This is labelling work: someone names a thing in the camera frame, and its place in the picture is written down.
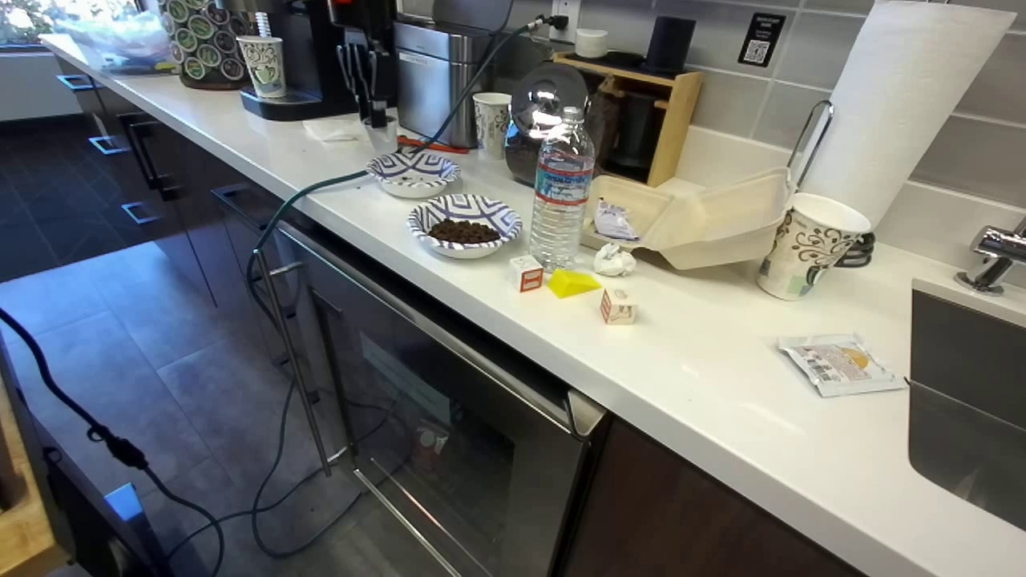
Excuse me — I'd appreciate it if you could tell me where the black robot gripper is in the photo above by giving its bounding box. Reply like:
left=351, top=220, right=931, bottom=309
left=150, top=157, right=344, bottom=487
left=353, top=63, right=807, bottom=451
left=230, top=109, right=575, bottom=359
left=329, top=0, right=402, bottom=127

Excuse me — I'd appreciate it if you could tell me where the white coffee pod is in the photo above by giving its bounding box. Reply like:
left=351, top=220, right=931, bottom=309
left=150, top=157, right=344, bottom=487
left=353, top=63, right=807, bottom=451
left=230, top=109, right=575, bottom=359
left=361, top=112, right=402, bottom=160

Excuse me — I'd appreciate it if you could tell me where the black coffee machine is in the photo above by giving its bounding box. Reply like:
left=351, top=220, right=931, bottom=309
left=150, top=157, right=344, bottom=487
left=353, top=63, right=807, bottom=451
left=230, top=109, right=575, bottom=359
left=237, top=0, right=371, bottom=125

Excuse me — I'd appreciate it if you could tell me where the small blue patterned plate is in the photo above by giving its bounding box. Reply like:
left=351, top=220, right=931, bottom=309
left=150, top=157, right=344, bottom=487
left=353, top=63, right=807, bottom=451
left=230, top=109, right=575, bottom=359
left=368, top=149, right=465, bottom=205

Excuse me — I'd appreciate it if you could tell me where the patterned bowl with coffee grounds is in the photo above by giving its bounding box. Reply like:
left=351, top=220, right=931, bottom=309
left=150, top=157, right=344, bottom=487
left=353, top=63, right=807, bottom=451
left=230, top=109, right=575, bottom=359
left=406, top=188, right=525, bottom=263

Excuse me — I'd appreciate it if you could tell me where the white paper napkin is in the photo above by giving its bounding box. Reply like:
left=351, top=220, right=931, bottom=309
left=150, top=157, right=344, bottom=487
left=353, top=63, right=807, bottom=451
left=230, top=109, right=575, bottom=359
left=300, top=112, right=368, bottom=150

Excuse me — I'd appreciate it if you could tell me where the stainless steel appliance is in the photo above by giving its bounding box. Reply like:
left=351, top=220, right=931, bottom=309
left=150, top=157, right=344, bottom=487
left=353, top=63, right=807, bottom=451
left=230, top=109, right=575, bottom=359
left=390, top=19, right=480, bottom=150

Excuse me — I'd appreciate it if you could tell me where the orange utensil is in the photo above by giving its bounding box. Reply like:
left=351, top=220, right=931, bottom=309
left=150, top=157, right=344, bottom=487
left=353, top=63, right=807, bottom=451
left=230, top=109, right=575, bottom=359
left=395, top=130, right=474, bottom=157

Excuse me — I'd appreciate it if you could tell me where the patterned paper cup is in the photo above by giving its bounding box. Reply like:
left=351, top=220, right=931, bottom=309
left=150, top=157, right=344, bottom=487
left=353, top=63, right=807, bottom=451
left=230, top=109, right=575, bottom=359
left=235, top=33, right=291, bottom=98

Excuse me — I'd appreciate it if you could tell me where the small white paper cup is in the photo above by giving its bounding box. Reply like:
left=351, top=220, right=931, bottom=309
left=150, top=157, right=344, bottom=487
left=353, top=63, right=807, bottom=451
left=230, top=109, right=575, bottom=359
left=470, top=90, right=517, bottom=165

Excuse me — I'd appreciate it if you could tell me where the green patterned cup stack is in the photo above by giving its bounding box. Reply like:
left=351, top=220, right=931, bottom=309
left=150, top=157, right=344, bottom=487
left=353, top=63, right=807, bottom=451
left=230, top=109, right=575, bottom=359
left=157, top=0, right=252, bottom=94

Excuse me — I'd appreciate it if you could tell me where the round silver kettle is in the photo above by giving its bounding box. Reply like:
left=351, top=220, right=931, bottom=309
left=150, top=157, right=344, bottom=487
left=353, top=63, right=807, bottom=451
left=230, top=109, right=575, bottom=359
left=504, top=66, right=592, bottom=186

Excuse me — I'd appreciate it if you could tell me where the clear plastic water bottle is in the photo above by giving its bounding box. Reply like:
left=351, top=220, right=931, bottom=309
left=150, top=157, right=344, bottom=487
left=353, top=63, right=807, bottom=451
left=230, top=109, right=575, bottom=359
left=525, top=103, right=601, bottom=272

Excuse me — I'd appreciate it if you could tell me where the small white container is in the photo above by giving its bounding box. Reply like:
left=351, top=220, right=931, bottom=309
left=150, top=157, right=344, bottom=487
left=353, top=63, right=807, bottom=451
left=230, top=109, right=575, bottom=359
left=571, top=25, right=612, bottom=63

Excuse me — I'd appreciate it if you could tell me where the red white sugar packet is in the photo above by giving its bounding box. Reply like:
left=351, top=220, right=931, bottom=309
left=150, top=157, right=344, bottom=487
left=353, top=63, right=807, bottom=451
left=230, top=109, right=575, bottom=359
left=511, top=254, right=548, bottom=299

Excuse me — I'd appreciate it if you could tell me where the clear plastic bag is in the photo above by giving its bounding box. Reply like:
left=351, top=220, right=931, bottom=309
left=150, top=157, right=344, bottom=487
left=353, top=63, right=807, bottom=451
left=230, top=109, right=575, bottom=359
left=52, top=6, right=173, bottom=78

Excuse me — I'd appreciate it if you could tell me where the yellow sweetener packet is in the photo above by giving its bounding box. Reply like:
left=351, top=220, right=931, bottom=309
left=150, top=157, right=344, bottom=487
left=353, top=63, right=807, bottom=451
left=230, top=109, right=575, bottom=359
left=541, top=265, right=607, bottom=305

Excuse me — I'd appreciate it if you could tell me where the wooden counter rack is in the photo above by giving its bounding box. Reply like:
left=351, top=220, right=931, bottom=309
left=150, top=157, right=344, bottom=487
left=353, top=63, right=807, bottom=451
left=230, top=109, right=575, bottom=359
left=553, top=50, right=706, bottom=188

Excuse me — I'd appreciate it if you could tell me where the crumpled white wrapper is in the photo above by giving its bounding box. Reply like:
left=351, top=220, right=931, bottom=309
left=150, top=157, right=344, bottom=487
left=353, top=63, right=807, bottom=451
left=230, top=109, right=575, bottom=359
left=591, top=241, right=641, bottom=281

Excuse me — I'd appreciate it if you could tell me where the small creamer cup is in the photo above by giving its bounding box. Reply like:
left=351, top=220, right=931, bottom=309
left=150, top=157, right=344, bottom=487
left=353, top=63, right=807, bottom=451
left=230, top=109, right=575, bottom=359
left=596, top=284, right=641, bottom=328

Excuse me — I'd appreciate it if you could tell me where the stainless steel dishwasher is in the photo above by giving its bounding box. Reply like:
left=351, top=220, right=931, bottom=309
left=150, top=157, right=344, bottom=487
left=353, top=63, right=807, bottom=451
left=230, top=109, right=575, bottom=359
left=273, top=220, right=610, bottom=577

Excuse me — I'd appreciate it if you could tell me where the beige takeout container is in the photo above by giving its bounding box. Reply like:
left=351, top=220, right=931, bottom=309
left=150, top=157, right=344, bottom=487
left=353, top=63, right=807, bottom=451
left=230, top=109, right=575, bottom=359
left=585, top=167, right=794, bottom=277

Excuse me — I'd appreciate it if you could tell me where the metal paper towel holder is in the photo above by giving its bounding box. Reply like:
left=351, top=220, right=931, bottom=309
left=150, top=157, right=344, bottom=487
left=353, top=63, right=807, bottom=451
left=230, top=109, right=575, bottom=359
left=787, top=95, right=837, bottom=199

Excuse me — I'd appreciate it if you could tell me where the large floral paper cup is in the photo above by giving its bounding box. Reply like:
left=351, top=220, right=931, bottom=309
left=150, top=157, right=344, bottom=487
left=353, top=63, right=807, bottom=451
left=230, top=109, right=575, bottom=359
left=755, top=188, right=875, bottom=305

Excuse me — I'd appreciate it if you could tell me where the blue tape patch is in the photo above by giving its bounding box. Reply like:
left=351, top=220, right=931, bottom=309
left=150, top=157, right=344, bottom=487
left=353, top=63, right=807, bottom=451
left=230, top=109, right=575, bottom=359
left=103, top=481, right=146, bottom=530

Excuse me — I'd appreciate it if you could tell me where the white paper towel roll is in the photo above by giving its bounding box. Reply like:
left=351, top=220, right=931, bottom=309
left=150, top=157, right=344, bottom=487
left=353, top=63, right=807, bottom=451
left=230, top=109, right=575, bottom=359
left=798, top=0, right=1021, bottom=232

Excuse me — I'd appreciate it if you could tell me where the wooden furniture piece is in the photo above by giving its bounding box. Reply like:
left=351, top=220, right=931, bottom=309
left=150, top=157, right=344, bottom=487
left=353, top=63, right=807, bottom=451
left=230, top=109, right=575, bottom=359
left=0, top=366, right=63, bottom=577

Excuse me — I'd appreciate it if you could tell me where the flat clear snack packet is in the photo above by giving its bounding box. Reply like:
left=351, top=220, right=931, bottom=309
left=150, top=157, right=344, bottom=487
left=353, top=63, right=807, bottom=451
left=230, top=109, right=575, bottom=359
left=777, top=329, right=906, bottom=401

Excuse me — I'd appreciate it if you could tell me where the chrome faucet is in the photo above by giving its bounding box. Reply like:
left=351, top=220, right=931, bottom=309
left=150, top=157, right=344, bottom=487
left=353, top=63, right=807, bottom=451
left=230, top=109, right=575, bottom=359
left=952, top=214, right=1026, bottom=299

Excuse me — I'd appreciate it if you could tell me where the stainless steel sink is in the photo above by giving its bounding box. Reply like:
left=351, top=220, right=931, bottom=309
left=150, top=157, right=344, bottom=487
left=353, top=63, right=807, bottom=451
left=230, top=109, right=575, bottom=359
left=903, top=278, right=1026, bottom=536

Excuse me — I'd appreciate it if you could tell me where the black power cable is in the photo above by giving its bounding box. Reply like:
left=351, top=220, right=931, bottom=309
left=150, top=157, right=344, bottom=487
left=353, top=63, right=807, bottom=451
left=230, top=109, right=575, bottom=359
left=157, top=9, right=571, bottom=563

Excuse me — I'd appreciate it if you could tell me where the white wall outlet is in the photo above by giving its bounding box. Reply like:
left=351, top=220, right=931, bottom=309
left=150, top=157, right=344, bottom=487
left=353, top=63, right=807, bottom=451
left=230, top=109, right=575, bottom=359
left=546, top=0, right=586, bottom=43

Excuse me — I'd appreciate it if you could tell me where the black wall sign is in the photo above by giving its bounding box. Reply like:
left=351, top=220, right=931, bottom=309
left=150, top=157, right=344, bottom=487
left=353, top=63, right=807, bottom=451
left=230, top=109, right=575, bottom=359
left=734, top=9, right=789, bottom=69

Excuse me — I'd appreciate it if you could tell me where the black cable with connector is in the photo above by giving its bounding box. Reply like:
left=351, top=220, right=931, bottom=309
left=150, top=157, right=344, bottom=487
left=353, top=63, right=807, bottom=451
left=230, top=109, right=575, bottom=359
left=0, top=305, right=227, bottom=577

